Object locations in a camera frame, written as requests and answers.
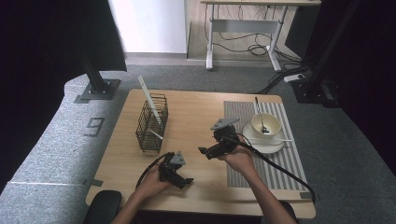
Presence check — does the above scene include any black cable bundle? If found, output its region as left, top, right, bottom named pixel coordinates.
left=255, top=52, right=314, bottom=95

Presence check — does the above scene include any dark panel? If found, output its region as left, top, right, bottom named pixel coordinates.
left=284, top=4, right=321, bottom=59

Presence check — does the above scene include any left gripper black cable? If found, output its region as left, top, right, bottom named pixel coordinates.
left=135, top=152, right=171, bottom=190

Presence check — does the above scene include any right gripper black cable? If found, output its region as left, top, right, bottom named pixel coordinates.
left=226, top=133, right=317, bottom=204

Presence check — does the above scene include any black curtain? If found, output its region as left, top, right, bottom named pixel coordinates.
left=0, top=0, right=128, bottom=194
left=311, top=0, right=396, bottom=180

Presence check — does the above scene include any black cable tangle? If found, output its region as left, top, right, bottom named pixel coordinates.
left=204, top=3, right=309, bottom=59

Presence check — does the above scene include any dark wire basket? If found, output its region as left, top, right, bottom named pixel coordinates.
left=134, top=92, right=169, bottom=154

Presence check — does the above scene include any metal spoon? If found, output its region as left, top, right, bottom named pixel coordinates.
left=254, top=96, right=271, bottom=135

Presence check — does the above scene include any white power strip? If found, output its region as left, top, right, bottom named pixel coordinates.
left=283, top=73, right=305, bottom=84

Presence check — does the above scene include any person's left hand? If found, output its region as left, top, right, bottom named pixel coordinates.
left=135, top=169, right=172, bottom=201

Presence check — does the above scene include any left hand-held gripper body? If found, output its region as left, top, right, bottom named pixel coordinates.
left=158, top=150, right=187, bottom=185

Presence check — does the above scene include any striped grey placemat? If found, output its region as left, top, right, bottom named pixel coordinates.
left=223, top=100, right=311, bottom=191

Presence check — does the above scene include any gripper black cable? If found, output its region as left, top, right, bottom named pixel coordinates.
left=135, top=152, right=171, bottom=190
left=226, top=133, right=317, bottom=204

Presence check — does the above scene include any white frame desk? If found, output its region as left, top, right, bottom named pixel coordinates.
left=200, top=0, right=322, bottom=73

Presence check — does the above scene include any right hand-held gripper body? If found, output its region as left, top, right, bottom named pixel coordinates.
left=210, top=117, right=241, bottom=154

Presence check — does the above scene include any cream cup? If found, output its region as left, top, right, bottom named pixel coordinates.
left=250, top=112, right=282, bottom=141

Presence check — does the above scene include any person's right hand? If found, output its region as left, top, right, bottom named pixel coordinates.
left=217, top=143, right=256, bottom=179

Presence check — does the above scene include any black metal stand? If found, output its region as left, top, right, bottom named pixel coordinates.
left=78, top=52, right=121, bottom=102
left=290, top=0, right=363, bottom=108

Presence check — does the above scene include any cream saucer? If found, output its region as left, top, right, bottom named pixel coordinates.
left=242, top=119, right=286, bottom=155

